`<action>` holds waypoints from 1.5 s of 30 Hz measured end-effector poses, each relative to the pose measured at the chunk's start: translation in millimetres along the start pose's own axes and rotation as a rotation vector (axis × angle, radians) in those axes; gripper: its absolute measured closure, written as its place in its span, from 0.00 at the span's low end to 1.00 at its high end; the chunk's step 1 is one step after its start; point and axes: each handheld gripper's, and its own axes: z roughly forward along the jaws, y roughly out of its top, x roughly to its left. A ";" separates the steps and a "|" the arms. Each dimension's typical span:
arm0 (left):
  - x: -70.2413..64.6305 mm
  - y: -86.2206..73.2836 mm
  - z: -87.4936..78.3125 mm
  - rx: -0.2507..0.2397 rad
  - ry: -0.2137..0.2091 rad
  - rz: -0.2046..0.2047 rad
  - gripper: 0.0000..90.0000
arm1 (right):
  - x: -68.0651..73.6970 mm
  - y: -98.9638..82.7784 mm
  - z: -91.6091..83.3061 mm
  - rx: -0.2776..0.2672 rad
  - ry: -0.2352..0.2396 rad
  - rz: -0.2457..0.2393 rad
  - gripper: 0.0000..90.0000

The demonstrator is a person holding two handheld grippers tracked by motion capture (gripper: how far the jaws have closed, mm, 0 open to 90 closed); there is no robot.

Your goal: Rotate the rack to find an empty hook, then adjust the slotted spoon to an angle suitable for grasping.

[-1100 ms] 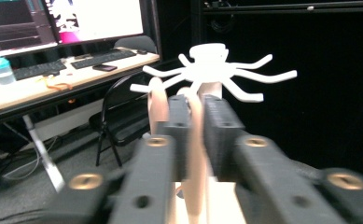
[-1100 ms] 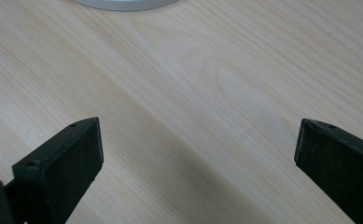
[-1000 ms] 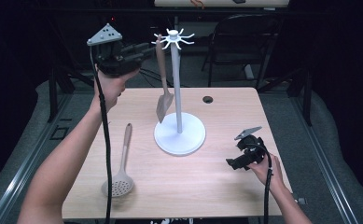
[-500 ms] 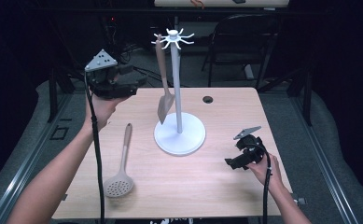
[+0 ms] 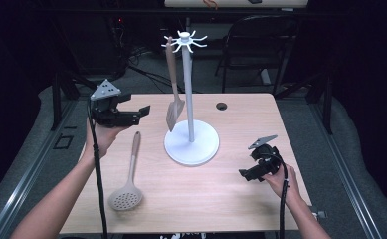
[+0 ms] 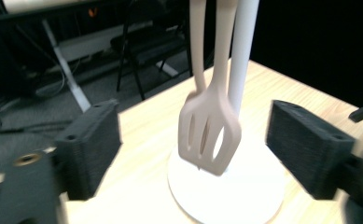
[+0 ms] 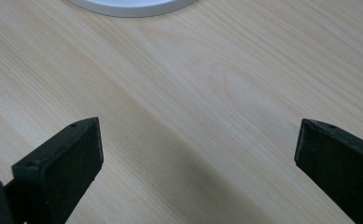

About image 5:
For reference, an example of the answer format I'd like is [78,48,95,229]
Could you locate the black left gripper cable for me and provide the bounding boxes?
[87,99,109,239]

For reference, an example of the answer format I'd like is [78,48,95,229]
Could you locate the bundle of black floor cables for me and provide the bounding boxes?
[127,46,185,94]

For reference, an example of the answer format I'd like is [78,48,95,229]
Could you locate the white utensil rack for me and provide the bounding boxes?
[161,29,221,167]

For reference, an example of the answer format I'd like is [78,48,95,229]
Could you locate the person's left hand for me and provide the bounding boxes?
[85,118,129,158]

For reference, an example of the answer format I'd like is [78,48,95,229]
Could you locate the aluminium floor rail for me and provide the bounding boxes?
[0,99,80,239]
[308,99,383,239]

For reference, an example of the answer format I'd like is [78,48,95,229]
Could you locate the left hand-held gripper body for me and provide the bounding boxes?
[90,79,140,128]

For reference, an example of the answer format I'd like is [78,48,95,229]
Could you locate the black metal stand frame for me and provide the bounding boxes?
[274,71,334,135]
[50,66,110,132]

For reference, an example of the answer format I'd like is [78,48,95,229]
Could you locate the black folding chair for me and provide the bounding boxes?
[215,14,301,96]

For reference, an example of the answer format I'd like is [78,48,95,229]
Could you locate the grey metal table bracket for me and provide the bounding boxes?
[308,206,328,221]

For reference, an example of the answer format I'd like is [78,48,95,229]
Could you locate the beige perforated skimmer spoon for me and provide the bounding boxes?
[107,130,144,211]

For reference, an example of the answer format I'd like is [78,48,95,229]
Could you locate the beige slotted spatula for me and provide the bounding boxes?
[165,36,186,132]

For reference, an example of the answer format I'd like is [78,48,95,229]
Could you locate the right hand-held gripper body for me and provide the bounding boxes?
[248,134,282,177]

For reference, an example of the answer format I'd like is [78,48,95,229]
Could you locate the person's right hand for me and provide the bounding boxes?
[264,163,301,203]

